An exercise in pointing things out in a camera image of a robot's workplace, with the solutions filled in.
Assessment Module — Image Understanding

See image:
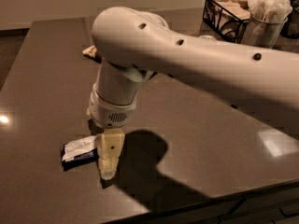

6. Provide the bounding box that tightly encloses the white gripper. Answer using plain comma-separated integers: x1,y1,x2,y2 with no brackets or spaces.
87,86,136,180

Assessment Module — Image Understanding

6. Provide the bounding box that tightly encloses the blueberry rxbar wrapper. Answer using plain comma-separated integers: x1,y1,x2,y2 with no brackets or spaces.
61,135,98,163

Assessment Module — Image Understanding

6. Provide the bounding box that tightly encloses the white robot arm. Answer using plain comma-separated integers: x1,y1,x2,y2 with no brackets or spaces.
88,7,299,136

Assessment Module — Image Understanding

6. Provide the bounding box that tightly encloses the brown chip bag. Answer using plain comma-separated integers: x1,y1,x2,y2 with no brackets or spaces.
82,46,101,62

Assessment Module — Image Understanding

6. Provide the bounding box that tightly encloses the metal cup with utensil packets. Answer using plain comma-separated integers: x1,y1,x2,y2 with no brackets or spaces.
241,0,292,49

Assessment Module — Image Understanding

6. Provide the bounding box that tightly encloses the black wire napkin basket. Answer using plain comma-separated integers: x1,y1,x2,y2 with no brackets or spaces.
203,0,250,43

